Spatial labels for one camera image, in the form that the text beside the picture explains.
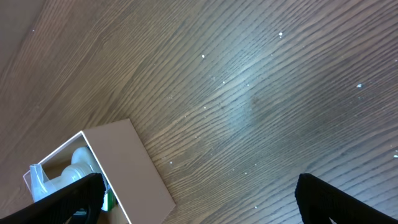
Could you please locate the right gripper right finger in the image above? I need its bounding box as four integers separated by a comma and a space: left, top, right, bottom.
295, 173, 397, 224

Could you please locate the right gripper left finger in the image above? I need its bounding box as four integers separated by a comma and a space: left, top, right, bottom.
1, 173, 105, 224

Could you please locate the green soap packet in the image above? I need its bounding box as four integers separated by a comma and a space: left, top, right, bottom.
101, 189, 116, 212

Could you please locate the clear bottle with dark liquid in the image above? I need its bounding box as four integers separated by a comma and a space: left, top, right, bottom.
30, 146, 107, 202

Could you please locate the white cardboard box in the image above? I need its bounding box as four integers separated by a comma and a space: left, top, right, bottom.
39, 119, 175, 223

